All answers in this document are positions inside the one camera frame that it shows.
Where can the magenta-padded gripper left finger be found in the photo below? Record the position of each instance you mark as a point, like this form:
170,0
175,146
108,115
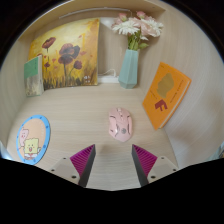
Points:
75,166

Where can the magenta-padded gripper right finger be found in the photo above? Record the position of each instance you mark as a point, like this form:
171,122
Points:
151,166

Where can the pink computer mouse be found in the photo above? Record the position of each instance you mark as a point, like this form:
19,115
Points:
120,124

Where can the round blue-rimmed cartoon mouse pad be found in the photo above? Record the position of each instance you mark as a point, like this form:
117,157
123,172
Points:
33,139

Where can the orange book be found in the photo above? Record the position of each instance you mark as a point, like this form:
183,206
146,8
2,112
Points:
166,95

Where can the green and beige book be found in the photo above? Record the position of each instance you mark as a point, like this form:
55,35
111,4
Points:
33,76

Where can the teal faceted vase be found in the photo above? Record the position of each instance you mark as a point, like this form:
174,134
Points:
129,70

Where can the yellow poppy flower painting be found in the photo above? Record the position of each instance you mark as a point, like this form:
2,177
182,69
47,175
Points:
68,56

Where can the pink and white flower bouquet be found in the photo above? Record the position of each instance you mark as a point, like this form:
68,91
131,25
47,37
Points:
136,28

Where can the white light bar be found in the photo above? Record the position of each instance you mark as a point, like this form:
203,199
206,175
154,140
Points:
95,11

